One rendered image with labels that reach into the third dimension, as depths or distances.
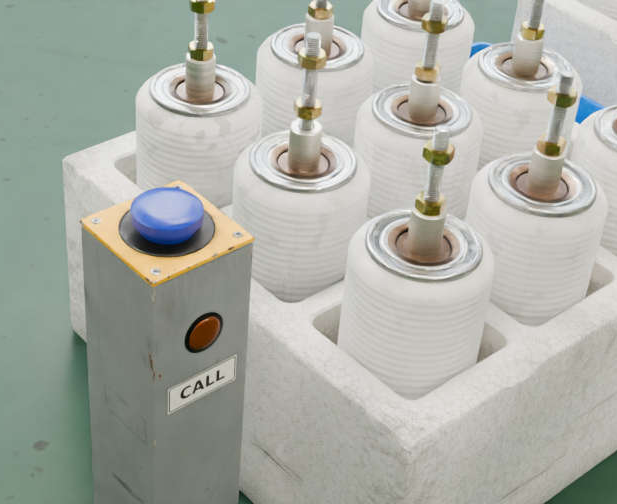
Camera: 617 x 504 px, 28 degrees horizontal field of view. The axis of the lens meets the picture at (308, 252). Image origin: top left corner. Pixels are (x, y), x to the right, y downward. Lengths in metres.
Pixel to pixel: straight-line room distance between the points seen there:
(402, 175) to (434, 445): 0.22
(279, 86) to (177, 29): 0.59
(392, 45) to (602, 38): 0.29
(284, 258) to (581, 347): 0.21
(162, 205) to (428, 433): 0.22
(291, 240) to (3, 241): 0.43
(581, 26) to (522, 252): 0.47
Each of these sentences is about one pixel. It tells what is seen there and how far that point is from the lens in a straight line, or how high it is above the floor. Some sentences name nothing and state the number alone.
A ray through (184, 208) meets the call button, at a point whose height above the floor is 0.33.
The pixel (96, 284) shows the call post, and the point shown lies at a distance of 0.72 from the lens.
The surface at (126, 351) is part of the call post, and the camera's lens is 0.72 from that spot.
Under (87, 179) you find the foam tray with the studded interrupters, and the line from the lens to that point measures 0.98.
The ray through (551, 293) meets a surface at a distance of 0.89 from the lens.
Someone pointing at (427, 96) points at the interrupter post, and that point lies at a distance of 0.93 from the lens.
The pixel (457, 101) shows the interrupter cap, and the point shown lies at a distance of 0.96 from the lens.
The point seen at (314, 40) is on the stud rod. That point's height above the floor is 0.35.
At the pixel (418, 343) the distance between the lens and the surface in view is 0.80.
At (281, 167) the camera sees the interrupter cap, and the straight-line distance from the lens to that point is 0.87.
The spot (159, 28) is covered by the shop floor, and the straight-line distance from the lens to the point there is 1.58.
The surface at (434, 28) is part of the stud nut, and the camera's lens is 0.91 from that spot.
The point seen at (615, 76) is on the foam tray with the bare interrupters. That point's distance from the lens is 1.29.
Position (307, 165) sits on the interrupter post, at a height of 0.26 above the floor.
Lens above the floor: 0.73
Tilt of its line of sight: 37 degrees down
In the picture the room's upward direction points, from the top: 5 degrees clockwise
